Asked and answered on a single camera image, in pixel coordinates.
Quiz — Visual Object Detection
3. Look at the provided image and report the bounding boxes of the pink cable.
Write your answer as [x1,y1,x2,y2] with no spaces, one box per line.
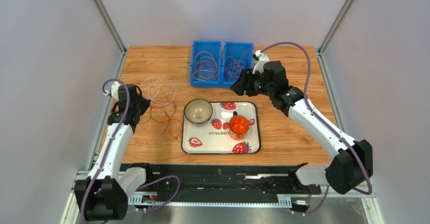
[224,56,252,83]

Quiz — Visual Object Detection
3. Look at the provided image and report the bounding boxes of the white cable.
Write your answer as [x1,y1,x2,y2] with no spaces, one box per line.
[140,76,177,106]

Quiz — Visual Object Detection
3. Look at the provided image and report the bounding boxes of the orange cable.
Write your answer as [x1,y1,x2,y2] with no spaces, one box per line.
[147,99,184,139]

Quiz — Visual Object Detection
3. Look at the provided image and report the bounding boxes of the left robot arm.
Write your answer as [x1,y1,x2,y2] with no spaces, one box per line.
[74,80,150,223]

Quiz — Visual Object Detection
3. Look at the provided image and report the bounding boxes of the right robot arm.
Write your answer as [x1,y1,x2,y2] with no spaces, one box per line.
[230,61,373,195]

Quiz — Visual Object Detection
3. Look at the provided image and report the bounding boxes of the right blue plastic bin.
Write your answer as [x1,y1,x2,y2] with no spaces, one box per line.
[220,41,254,88]

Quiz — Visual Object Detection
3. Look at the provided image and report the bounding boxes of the blue plastic bin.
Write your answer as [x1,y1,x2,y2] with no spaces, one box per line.
[189,40,222,88]
[220,41,254,88]

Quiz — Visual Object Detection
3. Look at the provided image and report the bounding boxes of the left blue plastic bin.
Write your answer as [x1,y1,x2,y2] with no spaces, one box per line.
[189,40,222,88]

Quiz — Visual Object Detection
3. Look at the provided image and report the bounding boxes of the orange transparent mug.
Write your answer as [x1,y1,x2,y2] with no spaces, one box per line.
[229,111,250,140]

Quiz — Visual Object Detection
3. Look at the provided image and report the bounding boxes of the beige ceramic bowl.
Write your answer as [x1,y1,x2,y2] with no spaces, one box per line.
[184,98,213,124]

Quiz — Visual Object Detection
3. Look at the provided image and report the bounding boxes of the strawberry print tray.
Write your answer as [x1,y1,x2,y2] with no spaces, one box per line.
[182,101,261,154]

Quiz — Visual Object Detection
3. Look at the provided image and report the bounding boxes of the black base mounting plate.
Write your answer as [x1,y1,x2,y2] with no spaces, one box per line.
[144,164,324,205]

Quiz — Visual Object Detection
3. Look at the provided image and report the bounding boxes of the dark blue cable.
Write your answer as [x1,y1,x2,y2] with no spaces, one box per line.
[224,56,252,83]

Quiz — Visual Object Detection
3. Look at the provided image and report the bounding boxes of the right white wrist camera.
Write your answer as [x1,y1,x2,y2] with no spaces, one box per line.
[252,50,270,74]

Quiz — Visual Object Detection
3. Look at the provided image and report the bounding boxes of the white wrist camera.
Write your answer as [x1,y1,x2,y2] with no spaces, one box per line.
[102,79,122,101]
[252,50,270,74]

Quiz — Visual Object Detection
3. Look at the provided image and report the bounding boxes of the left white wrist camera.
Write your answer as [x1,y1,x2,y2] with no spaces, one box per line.
[102,79,122,101]

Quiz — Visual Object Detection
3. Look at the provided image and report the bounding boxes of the aluminium frame rail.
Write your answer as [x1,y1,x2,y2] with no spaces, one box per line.
[60,170,385,224]

